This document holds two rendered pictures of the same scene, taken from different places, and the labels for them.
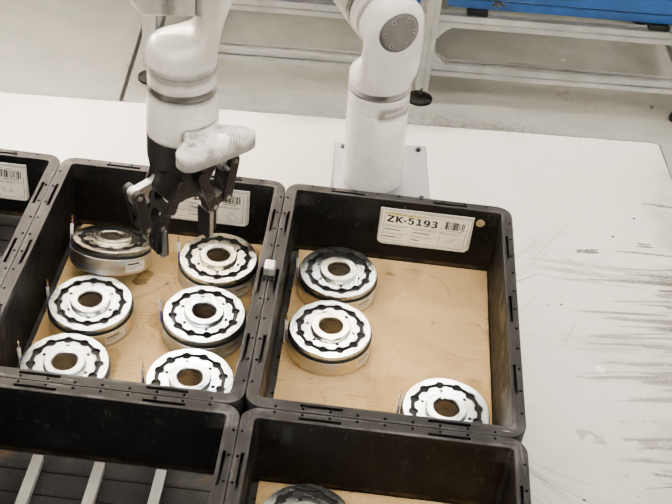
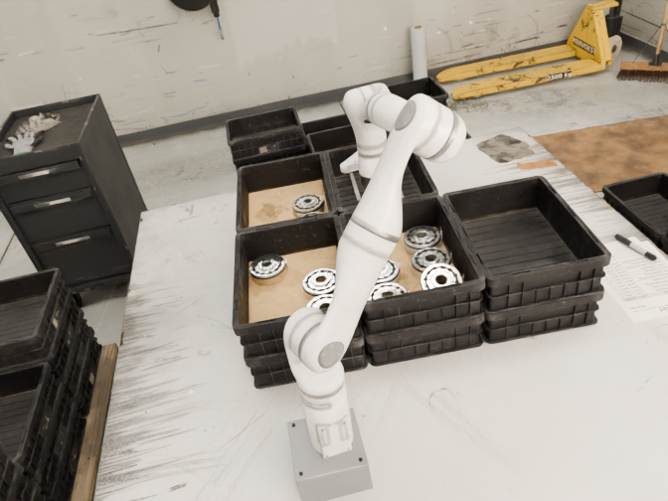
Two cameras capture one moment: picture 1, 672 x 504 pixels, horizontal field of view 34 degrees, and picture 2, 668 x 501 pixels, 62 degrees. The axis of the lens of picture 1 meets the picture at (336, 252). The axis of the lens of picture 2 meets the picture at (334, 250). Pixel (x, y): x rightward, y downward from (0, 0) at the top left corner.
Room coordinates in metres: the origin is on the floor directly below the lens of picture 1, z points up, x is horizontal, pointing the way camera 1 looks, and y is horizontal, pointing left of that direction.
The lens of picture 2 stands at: (2.11, 0.01, 1.81)
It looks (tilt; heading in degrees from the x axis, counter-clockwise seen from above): 37 degrees down; 178
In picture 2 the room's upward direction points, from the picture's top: 10 degrees counter-clockwise
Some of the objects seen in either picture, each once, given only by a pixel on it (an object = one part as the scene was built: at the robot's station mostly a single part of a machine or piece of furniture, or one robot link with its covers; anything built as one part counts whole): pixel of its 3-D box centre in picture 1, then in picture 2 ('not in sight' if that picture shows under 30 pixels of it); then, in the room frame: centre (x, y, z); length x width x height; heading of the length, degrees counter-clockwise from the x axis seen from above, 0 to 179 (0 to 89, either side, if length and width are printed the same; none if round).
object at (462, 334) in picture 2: not in sight; (409, 292); (0.97, 0.23, 0.76); 0.40 x 0.30 x 0.12; 179
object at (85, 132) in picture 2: not in sight; (82, 206); (-0.49, -1.15, 0.45); 0.60 x 0.45 x 0.90; 3
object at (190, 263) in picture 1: (218, 258); (387, 296); (1.08, 0.15, 0.86); 0.10 x 0.10 x 0.01
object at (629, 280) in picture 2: not in sight; (639, 275); (1.03, 0.86, 0.70); 0.33 x 0.23 x 0.01; 3
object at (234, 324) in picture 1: (204, 314); (379, 270); (0.97, 0.15, 0.86); 0.10 x 0.10 x 0.01
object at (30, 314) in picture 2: not in sight; (36, 351); (0.46, -1.15, 0.37); 0.40 x 0.30 x 0.45; 3
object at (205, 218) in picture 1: (205, 221); not in sight; (0.97, 0.15, 1.01); 0.02 x 0.01 x 0.04; 44
